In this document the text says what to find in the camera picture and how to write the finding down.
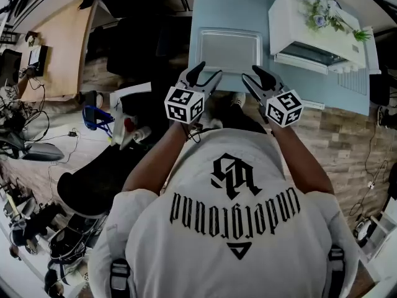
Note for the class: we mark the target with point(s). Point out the person's right forearm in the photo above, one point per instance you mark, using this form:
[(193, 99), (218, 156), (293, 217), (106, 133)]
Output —
[(301, 160)]

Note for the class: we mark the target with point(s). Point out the black monitor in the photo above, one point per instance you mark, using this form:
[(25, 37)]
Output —
[(10, 67)]

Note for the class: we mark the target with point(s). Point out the light wooden desk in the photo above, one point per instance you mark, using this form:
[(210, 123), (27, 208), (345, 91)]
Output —
[(62, 48)]

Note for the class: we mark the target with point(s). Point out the person's white shoe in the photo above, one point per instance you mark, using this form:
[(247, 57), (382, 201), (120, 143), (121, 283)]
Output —
[(238, 98)]

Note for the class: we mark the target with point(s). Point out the white printed t-shirt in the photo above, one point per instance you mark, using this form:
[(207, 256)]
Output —
[(198, 253)]

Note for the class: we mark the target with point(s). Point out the person's left forearm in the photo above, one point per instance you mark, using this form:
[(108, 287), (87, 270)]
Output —
[(155, 163)]

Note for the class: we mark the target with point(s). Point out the white paper sheet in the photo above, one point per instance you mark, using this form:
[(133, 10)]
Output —
[(130, 93)]

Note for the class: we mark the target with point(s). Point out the small dark desk ornament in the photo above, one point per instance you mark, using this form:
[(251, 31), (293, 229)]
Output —
[(32, 38)]

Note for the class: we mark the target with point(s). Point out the small green potted plant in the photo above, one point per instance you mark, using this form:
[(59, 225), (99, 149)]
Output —
[(361, 36)]

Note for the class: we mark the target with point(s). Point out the black white box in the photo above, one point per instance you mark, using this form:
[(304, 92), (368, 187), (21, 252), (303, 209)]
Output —
[(38, 61)]

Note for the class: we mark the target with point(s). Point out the white power strip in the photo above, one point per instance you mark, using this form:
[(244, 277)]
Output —
[(371, 184)]

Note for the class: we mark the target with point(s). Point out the blue metal frame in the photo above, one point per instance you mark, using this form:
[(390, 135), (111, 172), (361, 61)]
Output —
[(96, 120)]

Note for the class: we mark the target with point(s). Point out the white plush toy red spots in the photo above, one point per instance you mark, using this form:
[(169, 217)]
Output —
[(130, 129)]

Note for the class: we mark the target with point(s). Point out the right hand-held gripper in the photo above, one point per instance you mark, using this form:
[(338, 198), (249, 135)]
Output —
[(283, 109)]

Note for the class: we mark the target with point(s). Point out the white black round device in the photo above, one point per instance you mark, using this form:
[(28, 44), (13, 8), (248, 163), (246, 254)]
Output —
[(363, 230)]

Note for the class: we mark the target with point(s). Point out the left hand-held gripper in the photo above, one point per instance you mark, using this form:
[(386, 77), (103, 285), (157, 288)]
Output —
[(184, 104)]

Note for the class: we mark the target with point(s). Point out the silver baking tray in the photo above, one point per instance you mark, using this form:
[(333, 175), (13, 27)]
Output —
[(229, 50)]

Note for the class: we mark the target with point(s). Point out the white toaster oven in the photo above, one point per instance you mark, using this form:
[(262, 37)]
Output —
[(288, 20)]

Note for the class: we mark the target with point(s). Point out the artificial flower bouquet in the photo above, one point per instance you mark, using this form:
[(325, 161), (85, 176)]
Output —
[(322, 9)]

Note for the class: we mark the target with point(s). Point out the light blue table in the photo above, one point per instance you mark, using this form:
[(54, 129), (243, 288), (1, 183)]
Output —
[(235, 8)]

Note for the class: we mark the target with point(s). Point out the white rectangular panel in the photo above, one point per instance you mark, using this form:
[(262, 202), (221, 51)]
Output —
[(372, 54)]

